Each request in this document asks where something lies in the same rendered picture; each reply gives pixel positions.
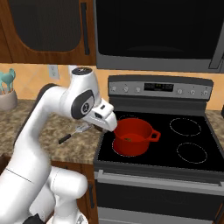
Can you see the brown wooden drawer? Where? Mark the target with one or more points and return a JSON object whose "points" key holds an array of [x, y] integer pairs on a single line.
{"points": [[4, 163]]}

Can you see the white wall socket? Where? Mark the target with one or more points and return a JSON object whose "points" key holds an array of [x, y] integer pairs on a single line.
{"points": [[54, 72]]}

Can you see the black oven door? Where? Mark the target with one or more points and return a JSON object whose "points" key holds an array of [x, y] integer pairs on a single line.
{"points": [[157, 204]]}

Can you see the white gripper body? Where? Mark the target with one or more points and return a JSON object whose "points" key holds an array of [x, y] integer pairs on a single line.
{"points": [[108, 122]]}

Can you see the brown wooden base cupboard door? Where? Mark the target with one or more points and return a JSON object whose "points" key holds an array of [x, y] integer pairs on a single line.
{"points": [[84, 175]]}

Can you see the black and grey stove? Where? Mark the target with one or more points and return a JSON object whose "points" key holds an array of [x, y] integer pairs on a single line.
{"points": [[163, 137]]}

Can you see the pale grey utensil pot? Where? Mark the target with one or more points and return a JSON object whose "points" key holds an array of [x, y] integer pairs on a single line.
{"points": [[7, 100]]}

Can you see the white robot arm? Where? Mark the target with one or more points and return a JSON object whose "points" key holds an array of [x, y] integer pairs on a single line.
{"points": [[35, 163]]}

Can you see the teal kitchen utensils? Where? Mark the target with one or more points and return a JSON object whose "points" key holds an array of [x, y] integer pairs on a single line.
{"points": [[8, 80]]}

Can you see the black and grey microwave oven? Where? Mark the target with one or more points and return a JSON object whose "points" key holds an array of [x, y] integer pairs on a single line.
{"points": [[157, 32]]}

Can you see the grey stove knob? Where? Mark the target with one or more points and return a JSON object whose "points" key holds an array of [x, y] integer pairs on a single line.
{"points": [[205, 92], [179, 91], [113, 88], [125, 89], [137, 89], [192, 92]]}

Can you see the brown glass-fronted cupboard door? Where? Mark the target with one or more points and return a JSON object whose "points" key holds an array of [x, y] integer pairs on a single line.
{"points": [[43, 29]]}

